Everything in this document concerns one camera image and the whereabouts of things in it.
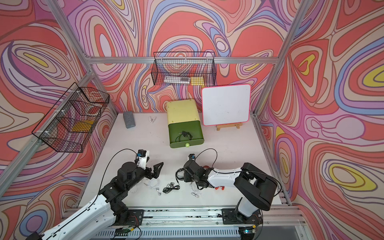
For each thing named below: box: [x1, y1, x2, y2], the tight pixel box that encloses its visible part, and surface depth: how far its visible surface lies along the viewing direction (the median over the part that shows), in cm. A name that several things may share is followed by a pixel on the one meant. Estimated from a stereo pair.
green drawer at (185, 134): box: [168, 120, 205, 149], surface depth 88 cm
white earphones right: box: [190, 181, 202, 198], surface depth 83 cm
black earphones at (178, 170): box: [175, 167, 185, 185], surface depth 90 cm
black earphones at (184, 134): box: [175, 130, 193, 142], surface depth 88 cm
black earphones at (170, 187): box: [162, 182, 181, 194], surface depth 84 cm
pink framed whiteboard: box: [202, 84, 251, 127], surface depth 103 cm
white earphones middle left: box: [143, 178, 161, 196], surface depth 86 cm
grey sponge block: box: [123, 111, 136, 129], surface depth 115 cm
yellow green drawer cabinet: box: [166, 99, 201, 126], surface depth 93 cm
